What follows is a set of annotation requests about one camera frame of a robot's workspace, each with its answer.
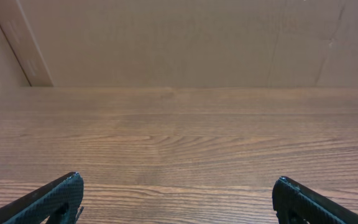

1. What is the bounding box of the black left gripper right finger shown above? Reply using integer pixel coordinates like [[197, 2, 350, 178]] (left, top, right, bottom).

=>
[[272, 176, 358, 224]]

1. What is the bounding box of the cardboard backdrop panel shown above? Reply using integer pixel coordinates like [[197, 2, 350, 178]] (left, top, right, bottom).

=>
[[0, 0, 358, 95]]

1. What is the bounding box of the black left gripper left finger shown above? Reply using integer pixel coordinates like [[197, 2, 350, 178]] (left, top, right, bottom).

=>
[[0, 172, 84, 224]]

